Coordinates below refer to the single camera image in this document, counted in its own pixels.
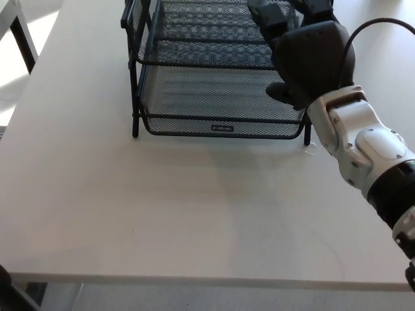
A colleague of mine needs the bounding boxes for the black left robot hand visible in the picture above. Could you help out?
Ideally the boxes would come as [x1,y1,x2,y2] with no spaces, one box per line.
[0,264,14,288]

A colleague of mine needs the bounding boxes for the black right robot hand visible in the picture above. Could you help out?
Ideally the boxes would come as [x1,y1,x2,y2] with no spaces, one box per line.
[248,0,357,111]

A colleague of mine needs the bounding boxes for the black mesh sliding tray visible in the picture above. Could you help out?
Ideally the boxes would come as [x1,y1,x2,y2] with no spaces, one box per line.
[120,0,305,69]

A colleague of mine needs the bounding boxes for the grey metal desk leg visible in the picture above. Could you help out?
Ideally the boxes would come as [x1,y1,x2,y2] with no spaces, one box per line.
[41,282,84,311]

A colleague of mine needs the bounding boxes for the clear tape piece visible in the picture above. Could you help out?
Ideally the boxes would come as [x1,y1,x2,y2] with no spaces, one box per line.
[300,141,317,157]

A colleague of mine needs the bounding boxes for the black mesh tray with label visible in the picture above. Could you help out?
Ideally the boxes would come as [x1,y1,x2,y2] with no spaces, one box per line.
[137,64,308,140]

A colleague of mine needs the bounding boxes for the white side table black legs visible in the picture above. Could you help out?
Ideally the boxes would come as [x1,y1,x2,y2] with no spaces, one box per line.
[0,0,38,74]

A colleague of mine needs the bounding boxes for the dark under-desk base frame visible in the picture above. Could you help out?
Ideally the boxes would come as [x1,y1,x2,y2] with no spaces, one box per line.
[0,282,42,311]

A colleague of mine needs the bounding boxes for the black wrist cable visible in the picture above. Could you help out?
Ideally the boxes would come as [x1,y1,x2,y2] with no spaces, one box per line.
[340,17,415,90]

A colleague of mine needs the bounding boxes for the black metal tray rack frame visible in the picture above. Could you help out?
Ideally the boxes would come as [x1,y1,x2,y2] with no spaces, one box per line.
[128,0,314,146]

